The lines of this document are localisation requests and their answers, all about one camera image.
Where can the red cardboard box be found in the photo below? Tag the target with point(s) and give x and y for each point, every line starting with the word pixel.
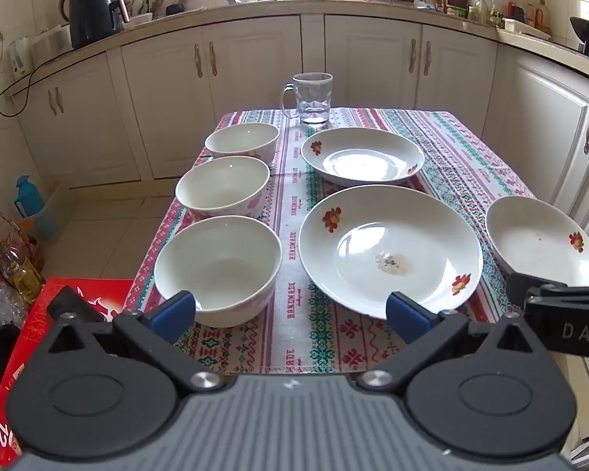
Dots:
pixel 34 314

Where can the white plate red flower print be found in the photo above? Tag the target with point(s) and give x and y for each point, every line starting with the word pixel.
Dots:
pixel 363 157
pixel 535 235
pixel 387 245

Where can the clear glass bottle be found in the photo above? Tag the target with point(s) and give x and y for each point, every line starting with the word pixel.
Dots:
pixel 481 10

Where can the white dish rack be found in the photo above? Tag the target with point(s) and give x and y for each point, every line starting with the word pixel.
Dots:
pixel 137 17

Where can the black air fryer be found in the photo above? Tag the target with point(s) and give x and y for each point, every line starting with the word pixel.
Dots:
pixel 95 14

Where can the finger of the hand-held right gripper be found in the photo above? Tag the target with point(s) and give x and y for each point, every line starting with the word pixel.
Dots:
pixel 535 287

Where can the red capped condiment bottle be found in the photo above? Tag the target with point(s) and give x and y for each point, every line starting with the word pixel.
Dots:
pixel 514 9

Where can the patterned red green tablecloth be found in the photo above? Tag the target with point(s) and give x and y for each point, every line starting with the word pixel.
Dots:
pixel 294 265

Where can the white countertop appliance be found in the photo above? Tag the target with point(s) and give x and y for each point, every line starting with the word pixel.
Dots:
pixel 53 41

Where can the white electric kettle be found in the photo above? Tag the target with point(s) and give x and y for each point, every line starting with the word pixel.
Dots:
pixel 20 56

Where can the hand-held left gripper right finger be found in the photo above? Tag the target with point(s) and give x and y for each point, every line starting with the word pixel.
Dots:
pixel 407 318

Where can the clear condiment bottle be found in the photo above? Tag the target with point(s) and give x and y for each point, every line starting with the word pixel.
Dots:
pixel 495 10

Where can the clear glass mug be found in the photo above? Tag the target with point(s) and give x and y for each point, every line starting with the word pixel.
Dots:
pixel 314 98

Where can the blue thermos flask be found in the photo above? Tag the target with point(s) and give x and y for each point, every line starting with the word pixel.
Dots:
pixel 28 198

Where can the yellow cooking oil bottle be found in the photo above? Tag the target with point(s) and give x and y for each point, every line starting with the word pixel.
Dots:
pixel 23 274

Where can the clear plastic bag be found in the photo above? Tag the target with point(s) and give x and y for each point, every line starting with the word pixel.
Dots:
pixel 0 304

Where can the white tray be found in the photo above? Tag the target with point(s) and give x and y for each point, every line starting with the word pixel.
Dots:
pixel 525 28

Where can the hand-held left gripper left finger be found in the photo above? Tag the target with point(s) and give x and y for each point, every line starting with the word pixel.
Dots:
pixel 174 313

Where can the black plastic bag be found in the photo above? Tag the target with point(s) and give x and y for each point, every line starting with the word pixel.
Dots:
pixel 0 358

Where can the white bowl pink floral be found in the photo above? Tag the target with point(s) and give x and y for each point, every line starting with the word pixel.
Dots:
pixel 216 265
pixel 243 140
pixel 223 186

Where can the orange condiment bottle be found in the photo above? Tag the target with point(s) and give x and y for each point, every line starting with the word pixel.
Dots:
pixel 544 18

